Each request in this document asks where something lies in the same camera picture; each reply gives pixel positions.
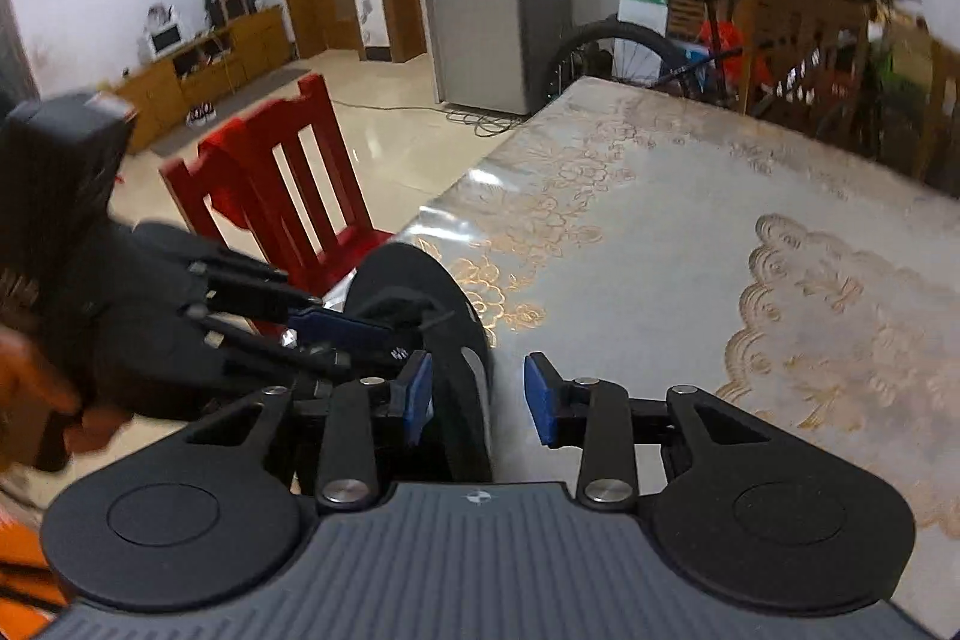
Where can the brown wooden chair near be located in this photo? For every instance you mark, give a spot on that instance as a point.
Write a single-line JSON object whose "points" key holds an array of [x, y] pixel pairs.
{"points": [[938, 113]]}

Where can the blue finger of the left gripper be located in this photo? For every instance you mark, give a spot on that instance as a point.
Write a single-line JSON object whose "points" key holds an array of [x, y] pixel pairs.
{"points": [[322, 360], [322, 329]]}

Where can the person left hand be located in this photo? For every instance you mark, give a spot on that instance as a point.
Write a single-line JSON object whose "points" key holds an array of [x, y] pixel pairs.
{"points": [[28, 377]]}

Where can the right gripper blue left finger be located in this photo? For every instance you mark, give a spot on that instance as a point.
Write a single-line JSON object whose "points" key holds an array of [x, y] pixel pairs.
{"points": [[411, 397]]}

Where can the wooden tv cabinet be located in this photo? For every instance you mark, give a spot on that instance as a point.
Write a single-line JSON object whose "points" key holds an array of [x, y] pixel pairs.
{"points": [[203, 71]]}

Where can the brown wooden chair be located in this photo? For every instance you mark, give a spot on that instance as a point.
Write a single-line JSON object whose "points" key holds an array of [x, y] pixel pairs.
{"points": [[938, 113], [802, 65]]}

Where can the red wooden chair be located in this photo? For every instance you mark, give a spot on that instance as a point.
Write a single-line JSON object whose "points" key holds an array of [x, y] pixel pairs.
{"points": [[283, 174]]}

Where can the brown wooden chair far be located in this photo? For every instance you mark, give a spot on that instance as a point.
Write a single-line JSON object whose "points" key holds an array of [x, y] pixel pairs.
{"points": [[802, 65]]}

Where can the black bicycle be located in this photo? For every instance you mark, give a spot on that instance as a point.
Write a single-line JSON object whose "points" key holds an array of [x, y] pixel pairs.
{"points": [[707, 73]]}

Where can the white microwave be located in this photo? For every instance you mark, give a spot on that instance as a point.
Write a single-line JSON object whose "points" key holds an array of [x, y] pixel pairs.
{"points": [[164, 39]]}

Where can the black sneaker with white swoosh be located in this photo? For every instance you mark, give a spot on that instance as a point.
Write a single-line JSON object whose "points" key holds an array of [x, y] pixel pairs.
{"points": [[402, 287]]}

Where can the white green carton box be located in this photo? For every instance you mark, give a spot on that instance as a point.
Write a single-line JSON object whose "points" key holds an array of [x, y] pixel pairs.
{"points": [[640, 49]]}

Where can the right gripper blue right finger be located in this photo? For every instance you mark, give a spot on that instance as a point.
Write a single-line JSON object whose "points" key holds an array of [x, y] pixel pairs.
{"points": [[547, 398]]}

